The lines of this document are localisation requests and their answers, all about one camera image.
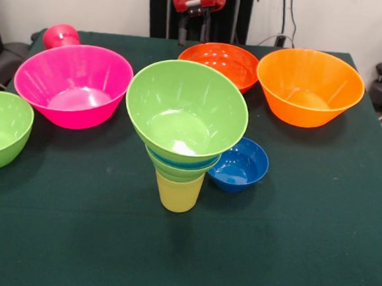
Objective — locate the red-orange plastic bowl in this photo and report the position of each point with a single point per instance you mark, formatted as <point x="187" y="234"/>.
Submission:
<point x="236" y="67"/>

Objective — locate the large pink plastic bowl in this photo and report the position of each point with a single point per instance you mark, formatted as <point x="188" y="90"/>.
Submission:
<point x="73" y="87"/>

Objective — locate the small green plastic bowl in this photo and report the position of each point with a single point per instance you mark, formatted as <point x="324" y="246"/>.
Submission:
<point x="182" y="174"/>

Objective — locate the light blue plastic bowl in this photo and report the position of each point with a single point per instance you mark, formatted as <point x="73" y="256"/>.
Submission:
<point x="182" y="165"/>

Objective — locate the black power adapter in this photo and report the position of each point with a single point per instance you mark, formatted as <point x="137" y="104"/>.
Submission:
<point x="280" y="40"/>

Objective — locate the yellow plastic cup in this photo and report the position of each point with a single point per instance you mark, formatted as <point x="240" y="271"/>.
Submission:
<point x="178" y="196"/>

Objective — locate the red plastic cup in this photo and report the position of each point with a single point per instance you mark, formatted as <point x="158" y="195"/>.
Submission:
<point x="60" y="36"/>

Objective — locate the dark green tablecloth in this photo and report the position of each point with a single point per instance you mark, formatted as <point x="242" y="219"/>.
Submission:
<point x="103" y="242"/>

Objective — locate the dark blue plastic bowl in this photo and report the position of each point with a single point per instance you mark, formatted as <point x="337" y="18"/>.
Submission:
<point x="241" y="173"/>

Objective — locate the large orange plastic bowl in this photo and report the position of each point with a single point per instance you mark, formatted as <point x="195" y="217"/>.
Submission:
<point x="311" y="86"/>

